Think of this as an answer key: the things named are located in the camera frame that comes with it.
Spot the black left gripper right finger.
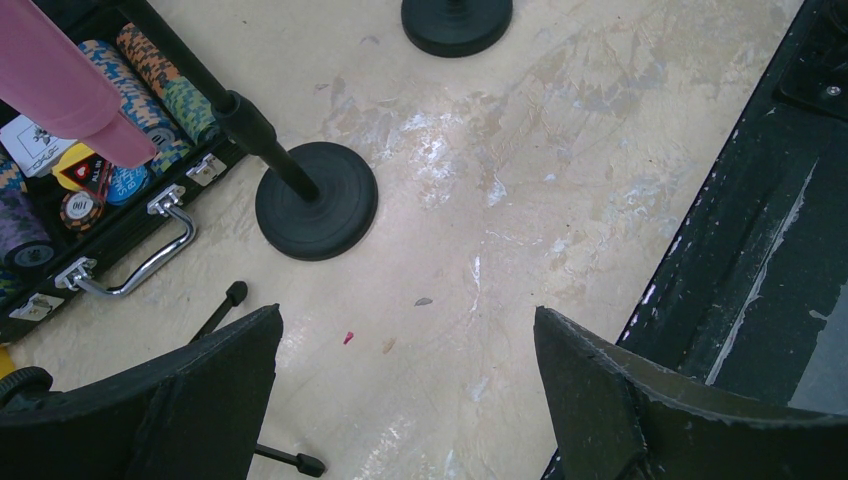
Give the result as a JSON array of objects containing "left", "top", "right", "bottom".
[{"left": 533, "top": 306, "right": 847, "bottom": 479}]

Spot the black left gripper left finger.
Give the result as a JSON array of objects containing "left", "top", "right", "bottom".
[{"left": 0, "top": 304, "right": 284, "bottom": 480}]

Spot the pink microphone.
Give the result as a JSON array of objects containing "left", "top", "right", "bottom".
[{"left": 1, "top": 1, "right": 157, "bottom": 168}]

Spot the black round base mic stand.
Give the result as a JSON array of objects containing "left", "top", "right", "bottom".
[{"left": 400, "top": 0, "right": 514, "bottom": 58}]

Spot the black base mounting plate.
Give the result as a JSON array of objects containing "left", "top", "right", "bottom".
[{"left": 617, "top": 1, "right": 847, "bottom": 415}]

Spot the black poker chip case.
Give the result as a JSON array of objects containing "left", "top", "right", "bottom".
[{"left": 1, "top": 1, "right": 244, "bottom": 345}]

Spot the white playing card box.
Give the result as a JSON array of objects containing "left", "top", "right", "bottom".
[{"left": 1, "top": 115, "right": 77, "bottom": 178}]

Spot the yellow plastic triangle frame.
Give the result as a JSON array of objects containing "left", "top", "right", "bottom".
[{"left": 0, "top": 346, "right": 16, "bottom": 379}]

